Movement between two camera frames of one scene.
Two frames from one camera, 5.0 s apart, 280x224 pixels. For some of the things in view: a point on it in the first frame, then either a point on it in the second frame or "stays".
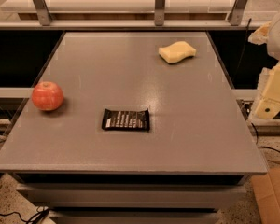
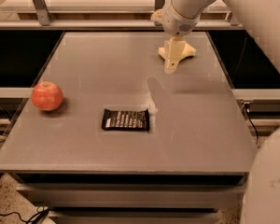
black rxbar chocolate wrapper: x=126 y=120 stays
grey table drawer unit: x=132 y=198 stays
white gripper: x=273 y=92 → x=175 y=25
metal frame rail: x=47 y=21 stays
